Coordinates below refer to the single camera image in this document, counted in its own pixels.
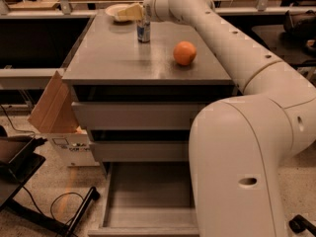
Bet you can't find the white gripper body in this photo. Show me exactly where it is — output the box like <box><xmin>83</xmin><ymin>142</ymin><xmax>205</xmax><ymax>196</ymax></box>
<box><xmin>143</xmin><ymin>0</ymin><xmax>161</xmax><ymax>22</ymax></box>

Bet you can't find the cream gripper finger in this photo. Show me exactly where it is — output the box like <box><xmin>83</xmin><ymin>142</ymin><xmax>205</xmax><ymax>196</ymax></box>
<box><xmin>116</xmin><ymin>3</ymin><xmax>143</xmax><ymax>21</ymax></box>

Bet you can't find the silver blue redbull can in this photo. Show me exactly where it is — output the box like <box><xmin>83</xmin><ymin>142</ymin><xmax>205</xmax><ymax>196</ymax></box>
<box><xmin>136</xmin><ymin>20</ymin><xmax>150</xmax><ymax>43</ymax></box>

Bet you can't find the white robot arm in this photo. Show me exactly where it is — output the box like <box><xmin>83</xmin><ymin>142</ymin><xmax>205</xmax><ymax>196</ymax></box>
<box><xmin>142</xmin><ymin>0</ymin><xmax>316</xmax><ymax>237</ymax></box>

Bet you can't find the grey drawer cabinet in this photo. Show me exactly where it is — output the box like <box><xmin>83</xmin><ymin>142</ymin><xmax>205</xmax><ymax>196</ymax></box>
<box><xmin>61</xmin><ymin>7</ymin><xmax>239</xmax><ymax>180</ymax></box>

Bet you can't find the grey top drawer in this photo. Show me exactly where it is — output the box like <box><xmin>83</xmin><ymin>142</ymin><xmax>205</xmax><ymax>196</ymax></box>
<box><xmin>72</xmin><ymin>102</ymin><xmax>204</xmax><ymax>130</ymax></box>

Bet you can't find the grey middle drawer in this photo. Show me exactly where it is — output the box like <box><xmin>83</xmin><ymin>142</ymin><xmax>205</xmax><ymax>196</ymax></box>
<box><xmin>90</xmin><ymin>141</ymin><xmax>189</xmax><ymax>162</ymax></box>

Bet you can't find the grey open bottom drawer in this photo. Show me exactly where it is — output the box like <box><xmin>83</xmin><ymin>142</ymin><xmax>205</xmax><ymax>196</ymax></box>
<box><xmin>88</xmin><ymin>162</ymin><xmax>199</xmax><ymax>237</ymax></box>

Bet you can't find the white ceramic bowl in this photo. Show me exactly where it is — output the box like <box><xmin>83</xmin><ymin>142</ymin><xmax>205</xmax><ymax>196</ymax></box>
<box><xmin>105</xmin><ymin>4</ymin><xmax>128</xmax><ymax>23</ymax></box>

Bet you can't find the orange fruit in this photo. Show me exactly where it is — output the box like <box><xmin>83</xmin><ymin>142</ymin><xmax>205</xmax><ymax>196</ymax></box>
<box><xmin>173</xmin><ymin>41</ymin><xmax>197</xmax><ymax>66</ymax></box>

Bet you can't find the brown white cardboard box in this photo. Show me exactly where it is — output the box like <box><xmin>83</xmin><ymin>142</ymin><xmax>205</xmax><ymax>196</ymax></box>
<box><xmin>28</xmin><ymin>72</ymin><xmax>99</xmax><ymax>167</ymax></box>

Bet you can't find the black stand with tray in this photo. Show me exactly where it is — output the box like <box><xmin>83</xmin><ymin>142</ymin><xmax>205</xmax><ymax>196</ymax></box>
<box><xmin>0</xmin><ymin>126</ymin><xmax>100</xmax><ymax>237</ymax></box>

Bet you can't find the black caster base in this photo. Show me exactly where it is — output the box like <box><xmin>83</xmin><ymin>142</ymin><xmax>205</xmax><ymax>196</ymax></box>
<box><xmin>288</xmin><ymin>214</ymin><xmax>316</xmax><ymax>237</ymax></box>

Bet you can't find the black floor cable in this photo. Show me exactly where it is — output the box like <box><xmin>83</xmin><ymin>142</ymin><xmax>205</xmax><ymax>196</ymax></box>
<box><xmin>19</xmin><ymin>185</ymin><xmax>85</xmax><ymax>225</ymax></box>

